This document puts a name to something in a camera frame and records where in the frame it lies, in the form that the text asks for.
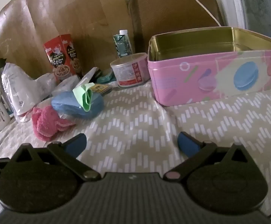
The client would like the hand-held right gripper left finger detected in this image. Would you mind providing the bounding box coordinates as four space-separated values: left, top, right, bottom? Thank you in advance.
10 133 101 182

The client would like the blue soft pouch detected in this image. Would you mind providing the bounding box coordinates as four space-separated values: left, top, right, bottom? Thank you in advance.
51 90 105 120

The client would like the red snack box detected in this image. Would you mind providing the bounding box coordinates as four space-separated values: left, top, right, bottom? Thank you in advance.
44 34 84 85

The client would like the pink tin box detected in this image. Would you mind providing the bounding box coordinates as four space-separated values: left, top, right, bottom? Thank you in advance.
147 27 271 107

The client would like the brown cardboard sheet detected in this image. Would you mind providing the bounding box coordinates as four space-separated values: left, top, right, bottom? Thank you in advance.
0 0 136 81

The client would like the white plastic bag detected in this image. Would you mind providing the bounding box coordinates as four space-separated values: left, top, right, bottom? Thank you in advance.
1 63 57 123

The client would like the white packet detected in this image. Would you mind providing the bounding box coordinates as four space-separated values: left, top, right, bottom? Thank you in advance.
79 67 100 86

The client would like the pink knitted cloth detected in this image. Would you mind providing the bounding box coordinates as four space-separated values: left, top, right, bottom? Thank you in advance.
31 105 77 142

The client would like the teal tissue packet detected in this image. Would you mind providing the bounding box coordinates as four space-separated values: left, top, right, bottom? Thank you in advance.
97 71 115 85

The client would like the red and white round can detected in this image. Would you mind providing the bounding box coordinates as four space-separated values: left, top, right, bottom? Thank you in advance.
110 53 150 88

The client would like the white window frame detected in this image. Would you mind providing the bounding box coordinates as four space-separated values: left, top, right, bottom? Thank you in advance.
228 0 254 31

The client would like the clear plastic bag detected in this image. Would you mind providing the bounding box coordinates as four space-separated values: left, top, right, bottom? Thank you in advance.
52 73 86 96

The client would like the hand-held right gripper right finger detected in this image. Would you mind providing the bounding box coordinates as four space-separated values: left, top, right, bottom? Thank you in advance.
163 132 259 182

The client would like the yellow card pack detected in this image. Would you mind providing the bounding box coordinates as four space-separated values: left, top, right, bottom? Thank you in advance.
94 83 113 96

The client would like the green drink carton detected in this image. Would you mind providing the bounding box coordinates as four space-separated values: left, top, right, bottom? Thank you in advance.
113 29 134 59

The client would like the zigzag patterned bedsheet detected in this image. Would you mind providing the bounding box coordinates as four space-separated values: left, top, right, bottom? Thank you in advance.
0 81 271 216

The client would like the green cloth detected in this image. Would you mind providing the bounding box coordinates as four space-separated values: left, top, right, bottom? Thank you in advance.
72 83 95 112

